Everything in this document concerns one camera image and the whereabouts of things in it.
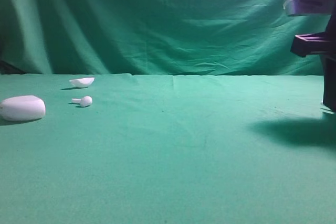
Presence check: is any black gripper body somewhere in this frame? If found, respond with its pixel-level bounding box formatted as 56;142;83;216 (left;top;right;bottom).
290;9;335;61

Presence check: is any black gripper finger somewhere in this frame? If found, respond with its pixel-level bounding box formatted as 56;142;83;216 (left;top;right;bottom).
320;55;335;112

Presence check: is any white earbud near case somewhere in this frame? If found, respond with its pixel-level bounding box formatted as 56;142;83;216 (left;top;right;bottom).
71;96;93;108

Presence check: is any white earbud case lid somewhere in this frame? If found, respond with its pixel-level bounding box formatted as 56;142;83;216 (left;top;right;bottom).
69;77;95;88

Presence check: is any white earbud case body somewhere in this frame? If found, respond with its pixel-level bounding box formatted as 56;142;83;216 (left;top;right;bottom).
1;95;46;122

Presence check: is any green backdrop cloth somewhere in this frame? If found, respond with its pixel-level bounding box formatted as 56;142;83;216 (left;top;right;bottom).
1;0;328;76

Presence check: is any green table cloth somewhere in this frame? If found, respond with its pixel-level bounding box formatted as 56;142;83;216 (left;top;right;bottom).
1;74;335;223

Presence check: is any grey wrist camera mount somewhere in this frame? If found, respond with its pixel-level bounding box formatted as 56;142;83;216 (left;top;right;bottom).
283;0;335;16

